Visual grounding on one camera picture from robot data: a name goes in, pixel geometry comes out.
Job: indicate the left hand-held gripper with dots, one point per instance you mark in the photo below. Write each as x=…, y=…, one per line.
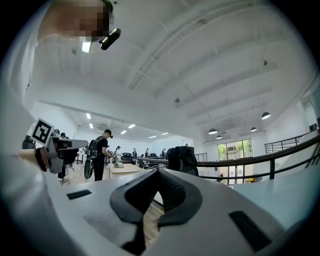
x=42, y=132

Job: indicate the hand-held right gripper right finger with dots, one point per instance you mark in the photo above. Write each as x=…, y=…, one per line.
x=212, y=225

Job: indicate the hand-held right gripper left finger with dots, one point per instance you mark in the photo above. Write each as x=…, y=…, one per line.
x=100, y=200

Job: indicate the black mesh office chair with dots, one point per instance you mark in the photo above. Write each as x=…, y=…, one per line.
x=193, y=172

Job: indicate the black jacket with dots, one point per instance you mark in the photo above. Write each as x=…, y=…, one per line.
x=178, y=153

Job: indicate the person's left forearm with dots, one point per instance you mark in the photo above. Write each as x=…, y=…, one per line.
x=26, y=155

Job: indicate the person's left hand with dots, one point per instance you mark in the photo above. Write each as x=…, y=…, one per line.
x=44, y=151

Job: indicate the wooden desk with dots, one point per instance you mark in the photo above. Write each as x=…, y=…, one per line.
x=125, y=170

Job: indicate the white box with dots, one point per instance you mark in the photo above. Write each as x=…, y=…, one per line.
x=118, y=165

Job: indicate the person's white shirt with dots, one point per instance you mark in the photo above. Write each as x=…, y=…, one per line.
x=17, y=180

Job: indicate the dark curved metal railing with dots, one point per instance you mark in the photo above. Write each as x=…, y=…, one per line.
x=250, y=161

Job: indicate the glass entrance door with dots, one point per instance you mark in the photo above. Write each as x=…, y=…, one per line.
x=235, y=152

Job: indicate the ceiling light panel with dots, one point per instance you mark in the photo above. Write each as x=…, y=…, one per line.
x=86, y=46

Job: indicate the black stair railing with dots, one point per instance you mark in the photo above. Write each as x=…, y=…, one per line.
x=282, y=145

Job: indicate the person's head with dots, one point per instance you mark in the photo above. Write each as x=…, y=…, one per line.
x=75, y=17

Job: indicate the black head-worn camera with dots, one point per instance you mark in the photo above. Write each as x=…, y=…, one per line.
x=110, y=39

